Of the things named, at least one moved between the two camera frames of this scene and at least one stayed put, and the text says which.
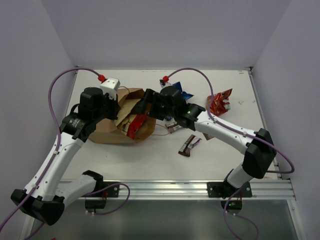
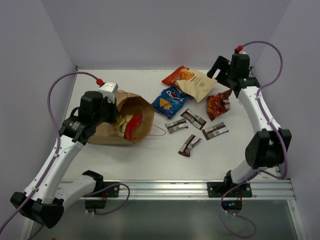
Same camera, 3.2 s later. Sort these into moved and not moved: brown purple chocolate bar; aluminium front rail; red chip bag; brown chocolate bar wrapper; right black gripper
Moved: right black gripper; red chip bag
Not moved: brown chocolate bar wrapper; brown purple chocolate bar; aluminium front rail
